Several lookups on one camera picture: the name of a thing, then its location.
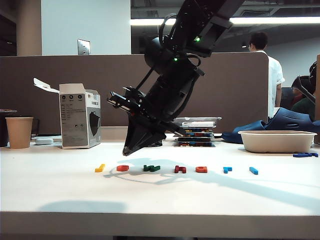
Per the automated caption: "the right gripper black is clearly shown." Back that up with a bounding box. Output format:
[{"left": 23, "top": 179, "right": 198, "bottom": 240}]
[{"left": 107, "top": 77, "right": 196, "bottom": 157}]

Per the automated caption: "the flat letter magnet tray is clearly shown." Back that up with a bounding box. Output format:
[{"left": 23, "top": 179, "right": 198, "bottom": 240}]
[
  {"left": 174, "top": 137, "right": 216, "bottom": 143},
  {"left": 172, "top": 141, "right": 216, "bottom": 148},
  {"left": 174, "top": 132, "right": 215, "bottom": 139},
  {"left": 178, "top": 128, "right": 216, "bottom": 134}
]

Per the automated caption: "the dark blue letter magnet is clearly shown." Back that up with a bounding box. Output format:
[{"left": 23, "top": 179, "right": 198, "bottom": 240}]
[{"left": 292, "top": 152, "right": 319, "bottom": 158}]

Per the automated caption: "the black mesh pen holder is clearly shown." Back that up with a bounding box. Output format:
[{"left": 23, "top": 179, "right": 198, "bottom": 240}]
[{"left": 146, "top": 139, "right": 164, "bottom": 148}]

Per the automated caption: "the green w-shaped magnet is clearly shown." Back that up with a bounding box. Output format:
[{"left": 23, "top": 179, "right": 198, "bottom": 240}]
[{"left": 143, "top": 164, "right": 161, "bottom": 173}]

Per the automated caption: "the clear plastic blister case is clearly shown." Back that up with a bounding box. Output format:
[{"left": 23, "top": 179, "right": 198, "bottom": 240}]
[{"left": 172, "top": 116, "right": 222, "bottom": 130}]

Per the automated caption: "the grey white mask box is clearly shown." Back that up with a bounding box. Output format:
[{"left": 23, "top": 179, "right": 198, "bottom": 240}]
[{"left": 33, "top": 77, "right": 102, "bottom": 150}]

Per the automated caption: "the navy blue rubber slipper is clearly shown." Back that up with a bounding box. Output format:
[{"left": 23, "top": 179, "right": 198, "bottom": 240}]
[
  {"left": 221, "top": 119, "right": 267, "bottom": 145},
  {"left": 263, "top": 107, "right": 320, "bottom": 132}
]

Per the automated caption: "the brown desk partition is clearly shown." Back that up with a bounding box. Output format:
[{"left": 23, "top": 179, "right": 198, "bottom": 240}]
[{"left": 0, "top": 51, "right": 270, "bottom": 136}]

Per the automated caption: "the brown paper cup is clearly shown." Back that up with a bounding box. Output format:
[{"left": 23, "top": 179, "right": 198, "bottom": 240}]
[{"left": 4, "top": 116, "right": 34, "bottom": 150}]

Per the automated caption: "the beige pulp food tray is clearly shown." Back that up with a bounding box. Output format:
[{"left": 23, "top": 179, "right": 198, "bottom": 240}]
[{"left": 237, "top": 130, "right": 318, "bottom": 154}]

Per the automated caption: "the black cup with foil lid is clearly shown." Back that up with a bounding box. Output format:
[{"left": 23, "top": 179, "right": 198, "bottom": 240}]
[{"left": 0, "top": 108, "right": 18, "bottom": 148}]

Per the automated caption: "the person in white shirt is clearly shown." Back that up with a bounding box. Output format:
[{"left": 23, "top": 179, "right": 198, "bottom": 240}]
[{"left": 248, "top": 31, "right": 286, "bottom": 120}]

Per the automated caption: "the black computer monitor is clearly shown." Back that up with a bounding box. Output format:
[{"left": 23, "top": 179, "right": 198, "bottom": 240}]
[{"left": 281, "top": 87, "right": 296, "bottom": 111}]

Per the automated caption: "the seated person green shirt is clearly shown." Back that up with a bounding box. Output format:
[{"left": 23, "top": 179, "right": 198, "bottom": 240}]
[{"left": 291, "top": 76, "right": 316, "bottom": 121}]

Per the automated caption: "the dark angled stand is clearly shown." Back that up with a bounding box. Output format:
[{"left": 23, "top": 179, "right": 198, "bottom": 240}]
[{"left": 297, "top": 75, "right": 316, "bottom": 105}]

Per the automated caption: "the long ceiling light strip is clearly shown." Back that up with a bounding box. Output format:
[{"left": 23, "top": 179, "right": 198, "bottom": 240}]
[{"left": 129, "top": 16, "right": 320, "bottom": 26}]

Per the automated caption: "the brown cardboard box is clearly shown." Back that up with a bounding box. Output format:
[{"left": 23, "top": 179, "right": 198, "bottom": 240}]
[{"left": 314, "top": 54, "right": 320, "bottom": 145}]

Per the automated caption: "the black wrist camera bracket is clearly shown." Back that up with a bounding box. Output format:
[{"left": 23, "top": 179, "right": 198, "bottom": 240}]
[{"left": 122, "top": 86, "right": 147, "bottom": 102}]

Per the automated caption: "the metal wall switch plate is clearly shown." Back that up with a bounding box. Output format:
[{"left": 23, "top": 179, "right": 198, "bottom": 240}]
[{"left": 77, "top": 39, "right": 91, "bottom": 56}]

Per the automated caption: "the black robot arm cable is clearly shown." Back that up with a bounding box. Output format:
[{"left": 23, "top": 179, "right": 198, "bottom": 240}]
[{"left": 136, "top": 14, "right": 203, "bottom": 89}]

